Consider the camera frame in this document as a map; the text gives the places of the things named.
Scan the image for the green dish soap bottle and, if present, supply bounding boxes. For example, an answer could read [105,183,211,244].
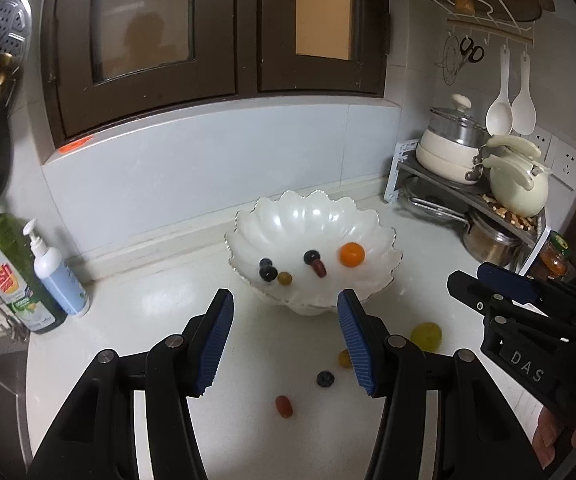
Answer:
[0,180,69,336]

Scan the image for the white plastic ladle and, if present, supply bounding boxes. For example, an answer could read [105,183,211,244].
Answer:
[484,45,514,137]

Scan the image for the white pump bottle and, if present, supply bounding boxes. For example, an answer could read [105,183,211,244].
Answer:
[22,218,91,317]

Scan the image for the orange sticker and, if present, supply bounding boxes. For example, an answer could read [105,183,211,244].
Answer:
[58,137,94,153]

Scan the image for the white pot with glass lid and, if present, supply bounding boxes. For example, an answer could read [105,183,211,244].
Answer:
[415,93,491,185]

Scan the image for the dark brown framed window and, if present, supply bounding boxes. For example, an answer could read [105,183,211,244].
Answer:
[238,0,389,98]
[40,0,249,151]

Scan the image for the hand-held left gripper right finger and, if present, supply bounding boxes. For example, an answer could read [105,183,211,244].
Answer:
[337,288,544,480]

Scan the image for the glass jar with orange preserve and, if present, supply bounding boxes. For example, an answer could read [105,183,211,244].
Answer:
[528,231,574,283]

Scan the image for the cream kettle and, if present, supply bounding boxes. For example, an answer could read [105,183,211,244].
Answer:
[482,134,553,218]

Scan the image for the steel pot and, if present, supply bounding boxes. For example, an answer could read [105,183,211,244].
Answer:
[462,210,526,268]

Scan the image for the person's right hand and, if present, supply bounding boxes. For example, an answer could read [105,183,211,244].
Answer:
[530,405,576,468]

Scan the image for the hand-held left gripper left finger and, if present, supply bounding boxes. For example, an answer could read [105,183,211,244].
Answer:
[25,288,235,480]

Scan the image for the white grey corner rack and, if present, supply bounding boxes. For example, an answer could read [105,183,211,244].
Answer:
[383,138,551,263]

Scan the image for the white scalloped bowl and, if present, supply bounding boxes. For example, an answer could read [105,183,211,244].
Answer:
[224,189,403,317]

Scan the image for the white wire lid rack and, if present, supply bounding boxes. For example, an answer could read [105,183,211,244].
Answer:
[403,0,536,43]

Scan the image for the glass pot lid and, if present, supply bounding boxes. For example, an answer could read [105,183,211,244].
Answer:
[402,177,471,223]

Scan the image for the black scissors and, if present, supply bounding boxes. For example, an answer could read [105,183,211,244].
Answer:
[455,36,485,78]

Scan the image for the white rice paddle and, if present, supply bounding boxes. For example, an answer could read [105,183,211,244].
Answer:
[510,52,538,136]

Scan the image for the white wall socket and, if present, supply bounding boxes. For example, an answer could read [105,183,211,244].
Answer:
[550,140,576,191]
[528,127,554,161]

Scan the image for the round wire utensil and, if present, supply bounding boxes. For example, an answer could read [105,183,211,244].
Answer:
[435,35,464,86]

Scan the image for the small orange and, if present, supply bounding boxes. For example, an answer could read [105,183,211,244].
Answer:
[339,241,366,268]

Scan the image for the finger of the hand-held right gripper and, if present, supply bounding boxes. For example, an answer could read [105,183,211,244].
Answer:
[446,270,576,344]
[477,261,576,314]

